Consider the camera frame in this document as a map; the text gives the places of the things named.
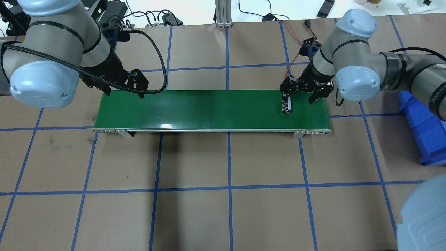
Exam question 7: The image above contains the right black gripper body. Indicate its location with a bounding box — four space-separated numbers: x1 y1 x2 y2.
299 64 334 98

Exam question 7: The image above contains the black cylindrical capacitor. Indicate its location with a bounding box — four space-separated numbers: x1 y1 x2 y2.
281 96 292 113

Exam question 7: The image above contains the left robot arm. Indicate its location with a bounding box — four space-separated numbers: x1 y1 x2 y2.
1 0 151 109

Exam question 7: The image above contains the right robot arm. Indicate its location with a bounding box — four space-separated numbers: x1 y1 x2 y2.
280 9 446 121

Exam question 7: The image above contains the small sensor board red led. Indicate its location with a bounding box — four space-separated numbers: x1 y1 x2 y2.
302 37 317 48

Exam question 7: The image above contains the green conveyor belt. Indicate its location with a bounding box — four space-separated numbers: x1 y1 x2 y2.
93 90 332 138

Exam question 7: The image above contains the black power adapter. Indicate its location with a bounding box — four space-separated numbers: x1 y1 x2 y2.
161 12 184 26

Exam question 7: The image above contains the blue plastic bin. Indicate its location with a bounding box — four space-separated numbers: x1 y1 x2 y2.
398 91 446 166

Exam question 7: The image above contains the red black wire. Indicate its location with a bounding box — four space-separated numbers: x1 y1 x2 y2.
279 19 319 90

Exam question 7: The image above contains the black braided left cable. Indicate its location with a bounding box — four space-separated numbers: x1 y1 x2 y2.
0 28 168 94

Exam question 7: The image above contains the aluminium frame post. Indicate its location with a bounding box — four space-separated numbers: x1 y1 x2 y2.
215 0 233 28

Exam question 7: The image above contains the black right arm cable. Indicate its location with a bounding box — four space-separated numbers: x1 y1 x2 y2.
334 47 446 107

